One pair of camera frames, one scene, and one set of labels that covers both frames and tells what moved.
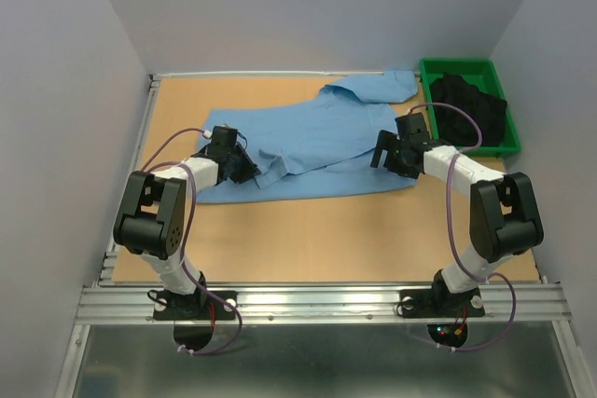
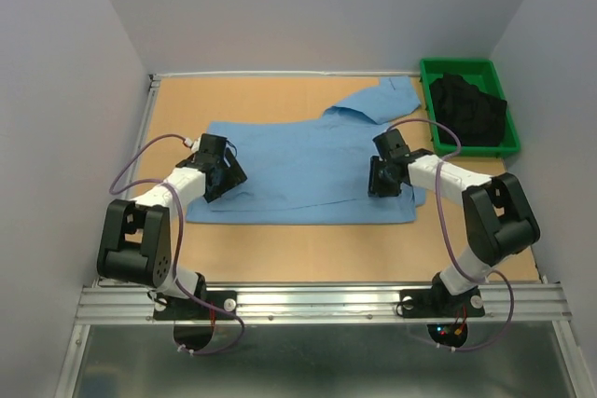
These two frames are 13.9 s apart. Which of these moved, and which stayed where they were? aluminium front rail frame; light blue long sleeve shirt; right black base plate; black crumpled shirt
Moved: light blue long sleeve shirt
Stayed: aluminium front rail frame; right black base plate; black crumpled shirt
